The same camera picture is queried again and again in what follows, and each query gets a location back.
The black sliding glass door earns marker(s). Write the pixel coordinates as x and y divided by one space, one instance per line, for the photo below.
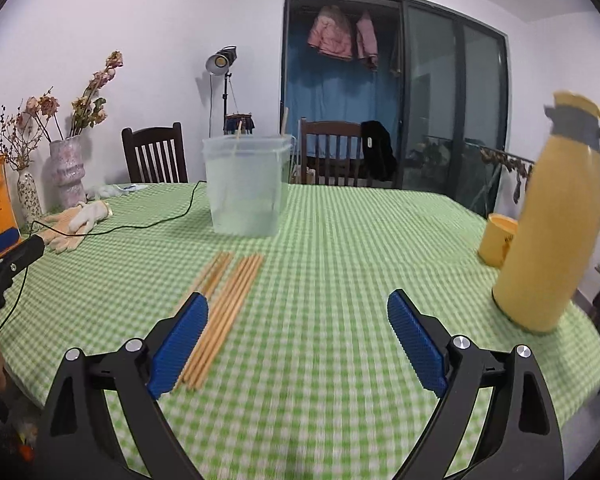
430 85

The small white patterned vase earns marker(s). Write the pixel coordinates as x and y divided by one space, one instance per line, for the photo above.
29 197

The row of wooden chopsticks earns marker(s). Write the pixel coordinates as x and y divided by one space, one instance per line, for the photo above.
230 305

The yellow cup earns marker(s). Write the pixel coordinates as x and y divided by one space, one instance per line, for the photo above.
497 240

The clear plastic container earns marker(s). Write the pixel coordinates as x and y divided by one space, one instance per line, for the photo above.
245 190

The large pink jacket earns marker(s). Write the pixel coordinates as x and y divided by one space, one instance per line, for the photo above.
330 32

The beige knit glove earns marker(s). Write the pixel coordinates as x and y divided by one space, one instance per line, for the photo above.
62 235

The blue curtain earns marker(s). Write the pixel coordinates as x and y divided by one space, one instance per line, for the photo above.
330 90

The black jacket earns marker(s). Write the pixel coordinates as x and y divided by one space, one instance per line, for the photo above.
377 150

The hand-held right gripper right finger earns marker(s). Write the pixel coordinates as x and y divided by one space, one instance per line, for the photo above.
417 345

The green checked tablecloth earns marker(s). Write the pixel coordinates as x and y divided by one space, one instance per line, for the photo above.
330 270

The yellow thermos jug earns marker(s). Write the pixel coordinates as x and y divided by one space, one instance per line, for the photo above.
555 220

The small pink jacket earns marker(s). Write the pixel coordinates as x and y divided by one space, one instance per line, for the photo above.
367 37

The crumpled white paper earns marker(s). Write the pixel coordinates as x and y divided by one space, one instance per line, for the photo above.
110 191

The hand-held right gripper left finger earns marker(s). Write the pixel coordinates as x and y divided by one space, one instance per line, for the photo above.
180 340

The white knit glove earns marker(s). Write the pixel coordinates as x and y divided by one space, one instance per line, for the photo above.
90 212

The studio light on stand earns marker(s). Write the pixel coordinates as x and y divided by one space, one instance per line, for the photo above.
219 61

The pink speckled vase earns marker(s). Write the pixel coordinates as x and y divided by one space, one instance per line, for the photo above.
67 175

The tall dried flower bunch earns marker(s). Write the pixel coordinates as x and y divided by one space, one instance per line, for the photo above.
97 95

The dark wooden chair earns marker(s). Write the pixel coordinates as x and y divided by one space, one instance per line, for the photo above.
155 135
330 130

